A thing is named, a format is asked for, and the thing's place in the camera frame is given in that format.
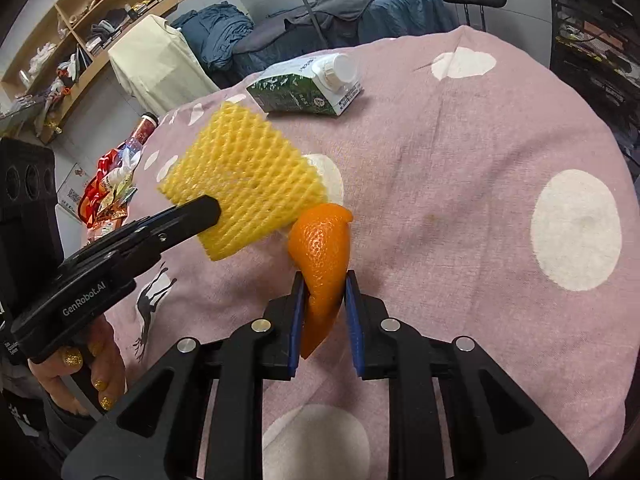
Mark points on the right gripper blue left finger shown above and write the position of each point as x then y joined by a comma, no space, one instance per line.
298,296

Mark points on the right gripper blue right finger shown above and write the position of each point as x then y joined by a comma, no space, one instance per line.
354,309

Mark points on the orange peel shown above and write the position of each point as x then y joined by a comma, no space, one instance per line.
319,245

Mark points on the yellow foam fruit net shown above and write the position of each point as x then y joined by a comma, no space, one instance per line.
260,181

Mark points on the snack packet pile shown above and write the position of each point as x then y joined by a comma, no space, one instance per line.
103,207

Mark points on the red chips can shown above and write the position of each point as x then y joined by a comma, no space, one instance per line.
147,124

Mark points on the green milk carton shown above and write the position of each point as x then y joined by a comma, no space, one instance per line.
316,84

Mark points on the cream cloth covered chair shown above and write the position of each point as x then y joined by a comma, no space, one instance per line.
154,64

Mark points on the wooden cubby shelf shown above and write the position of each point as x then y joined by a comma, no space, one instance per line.
64,30

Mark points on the blue crumpled bedding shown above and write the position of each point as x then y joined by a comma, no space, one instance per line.
212,33

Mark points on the grey blue massage bed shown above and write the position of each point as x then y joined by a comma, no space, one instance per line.
329,24

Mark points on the black metal trolley rack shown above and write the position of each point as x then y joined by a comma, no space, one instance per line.
595,49

